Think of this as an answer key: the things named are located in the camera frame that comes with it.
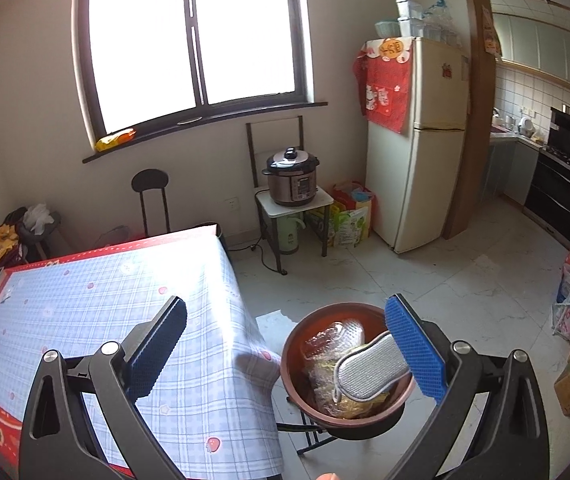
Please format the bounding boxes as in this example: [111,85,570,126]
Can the black folding stand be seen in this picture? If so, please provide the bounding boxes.
[275,405,406,456]

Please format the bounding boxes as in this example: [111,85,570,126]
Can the blue plaid tablecloth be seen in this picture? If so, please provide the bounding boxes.
[0,225,286,480]

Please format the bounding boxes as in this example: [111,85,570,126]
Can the clear plastic containers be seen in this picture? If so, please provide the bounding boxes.
[422,0,458,43]

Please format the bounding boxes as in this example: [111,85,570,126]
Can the yellow snack packet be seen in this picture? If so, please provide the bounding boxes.
[95,129,137,153]

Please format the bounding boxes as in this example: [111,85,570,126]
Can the grey kitchen counter cabinet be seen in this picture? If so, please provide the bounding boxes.
[480,127,540,206]

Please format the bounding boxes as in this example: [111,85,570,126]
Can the green thermos jug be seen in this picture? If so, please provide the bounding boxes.
[276,210,307,256]

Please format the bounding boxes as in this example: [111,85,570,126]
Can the wooden door frame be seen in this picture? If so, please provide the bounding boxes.
[457,0,498,241]

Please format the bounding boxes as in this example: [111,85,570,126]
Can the electric pressure cooker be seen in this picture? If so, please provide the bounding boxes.
[262,146,321,207]

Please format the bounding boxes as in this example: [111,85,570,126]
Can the white plastic bag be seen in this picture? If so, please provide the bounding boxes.
[22,203,55,236]

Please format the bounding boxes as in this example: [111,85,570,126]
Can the red printed cloth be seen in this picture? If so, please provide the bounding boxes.
[354,37,413,134]

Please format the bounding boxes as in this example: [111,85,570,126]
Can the clear plastic wrapper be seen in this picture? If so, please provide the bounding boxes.
[304,325,341,361]

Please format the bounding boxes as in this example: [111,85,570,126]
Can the paper wall hanging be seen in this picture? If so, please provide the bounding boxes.
[481,5,503,58]

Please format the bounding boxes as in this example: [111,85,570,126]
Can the brown plastic basin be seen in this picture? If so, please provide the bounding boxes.
[280,302,416,428]

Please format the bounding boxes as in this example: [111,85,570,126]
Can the silver scrubbing pad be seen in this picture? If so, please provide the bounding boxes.
[332,332,412,403]

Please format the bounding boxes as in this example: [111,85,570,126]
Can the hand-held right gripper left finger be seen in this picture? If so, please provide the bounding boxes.
[18,295,188,480]

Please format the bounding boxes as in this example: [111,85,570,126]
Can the bubble wrap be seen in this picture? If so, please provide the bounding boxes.
[332,320,366,353]

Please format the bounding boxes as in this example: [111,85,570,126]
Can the black power cable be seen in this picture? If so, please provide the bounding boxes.
[225,240,287,276]

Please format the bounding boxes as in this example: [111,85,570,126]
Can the green white sack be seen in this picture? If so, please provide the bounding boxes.
[332,207,372,247]

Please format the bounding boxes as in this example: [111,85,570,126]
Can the dark framed window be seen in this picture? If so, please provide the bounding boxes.
[72,0,328,163]

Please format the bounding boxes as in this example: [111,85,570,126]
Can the black round stool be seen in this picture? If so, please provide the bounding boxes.
[132,169,172,238]

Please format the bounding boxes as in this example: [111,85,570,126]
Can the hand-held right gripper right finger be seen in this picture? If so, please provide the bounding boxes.
[380,294,550,480]

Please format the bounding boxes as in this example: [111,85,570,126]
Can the yellow snack bags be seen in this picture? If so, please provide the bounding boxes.
[0,225,21,266]

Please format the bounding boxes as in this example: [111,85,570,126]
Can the white plastic container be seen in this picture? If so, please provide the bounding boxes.
[396,0,423,38]

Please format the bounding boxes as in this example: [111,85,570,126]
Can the kitchen wall cabinets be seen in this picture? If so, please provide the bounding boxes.
[490,10,570,91]

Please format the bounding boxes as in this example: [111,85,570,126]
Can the black metal chair white seat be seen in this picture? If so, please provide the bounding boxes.
[245,116,335,276]

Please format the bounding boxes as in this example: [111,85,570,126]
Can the black stove oven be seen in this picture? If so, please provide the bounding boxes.
[522,145,570,251]

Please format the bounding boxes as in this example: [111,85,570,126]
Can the red shopping bag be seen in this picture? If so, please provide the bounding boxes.
[334,181,377,211]

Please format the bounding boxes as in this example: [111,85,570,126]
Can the cream refrigerator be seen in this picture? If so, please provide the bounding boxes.
[365,35,470,254]

